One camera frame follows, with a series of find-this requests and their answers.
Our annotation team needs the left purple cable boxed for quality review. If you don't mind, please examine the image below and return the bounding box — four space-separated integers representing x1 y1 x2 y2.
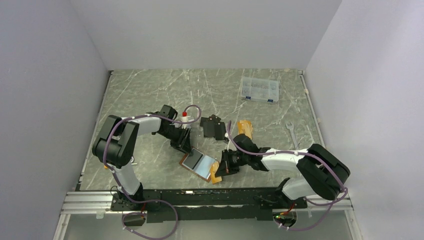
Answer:
102 104 202 240

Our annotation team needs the single orange card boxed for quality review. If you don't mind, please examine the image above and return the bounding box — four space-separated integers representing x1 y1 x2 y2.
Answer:
209 161 223 184

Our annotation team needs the brown leather card holder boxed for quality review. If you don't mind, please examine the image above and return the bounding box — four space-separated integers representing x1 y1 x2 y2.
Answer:
179 147 217 183

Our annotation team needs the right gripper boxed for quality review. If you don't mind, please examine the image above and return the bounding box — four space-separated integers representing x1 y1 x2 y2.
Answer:
215 148 250 177

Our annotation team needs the single black card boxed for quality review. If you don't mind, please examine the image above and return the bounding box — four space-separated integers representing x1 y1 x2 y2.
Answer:
182 148 203 170

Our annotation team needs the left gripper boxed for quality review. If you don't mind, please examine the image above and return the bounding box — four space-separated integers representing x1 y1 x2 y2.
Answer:
159 125 193 156

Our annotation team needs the clear plastic organizer box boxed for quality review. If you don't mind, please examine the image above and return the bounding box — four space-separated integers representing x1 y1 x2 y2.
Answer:
240 76 280 104

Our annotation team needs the silver open-end spanner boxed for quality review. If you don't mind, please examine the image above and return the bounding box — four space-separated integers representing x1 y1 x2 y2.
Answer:
285 122 299 150

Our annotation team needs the aluminium rail frame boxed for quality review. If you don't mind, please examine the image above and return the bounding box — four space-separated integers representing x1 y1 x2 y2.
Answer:
54 190 363 240

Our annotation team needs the orange card stack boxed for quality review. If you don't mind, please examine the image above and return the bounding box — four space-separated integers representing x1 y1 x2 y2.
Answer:
237 120 253 140

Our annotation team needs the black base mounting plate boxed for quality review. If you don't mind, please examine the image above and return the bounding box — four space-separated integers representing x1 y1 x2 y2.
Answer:
110 187 308 223

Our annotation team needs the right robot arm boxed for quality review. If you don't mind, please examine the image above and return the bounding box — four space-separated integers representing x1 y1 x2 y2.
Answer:
215 134 351 208

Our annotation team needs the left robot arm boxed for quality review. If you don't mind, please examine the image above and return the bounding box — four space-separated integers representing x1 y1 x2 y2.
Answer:
91 105 201 210

